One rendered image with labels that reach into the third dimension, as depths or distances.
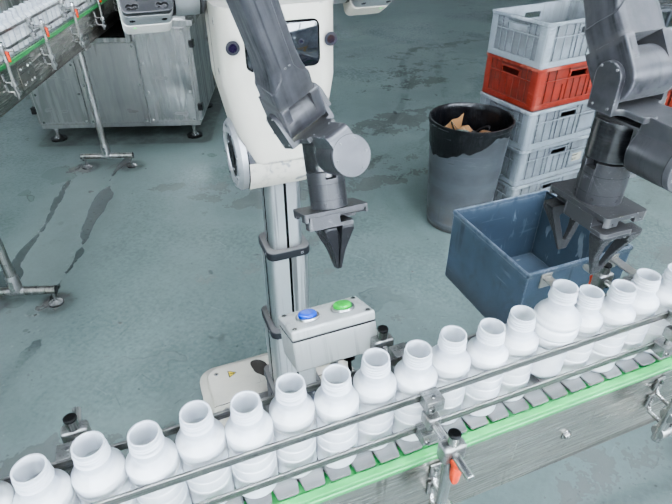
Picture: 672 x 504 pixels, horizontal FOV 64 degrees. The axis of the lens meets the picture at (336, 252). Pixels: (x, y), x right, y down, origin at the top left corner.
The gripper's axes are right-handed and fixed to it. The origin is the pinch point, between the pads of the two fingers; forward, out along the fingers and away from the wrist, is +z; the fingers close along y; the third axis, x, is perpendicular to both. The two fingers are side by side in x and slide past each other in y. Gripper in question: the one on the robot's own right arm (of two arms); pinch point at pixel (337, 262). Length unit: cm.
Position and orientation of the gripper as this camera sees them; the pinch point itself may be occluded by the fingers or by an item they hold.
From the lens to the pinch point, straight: 84.7
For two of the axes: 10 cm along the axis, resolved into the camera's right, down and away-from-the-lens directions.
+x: -3.5, -2.2, 9.1
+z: 1.3, 9.5, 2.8
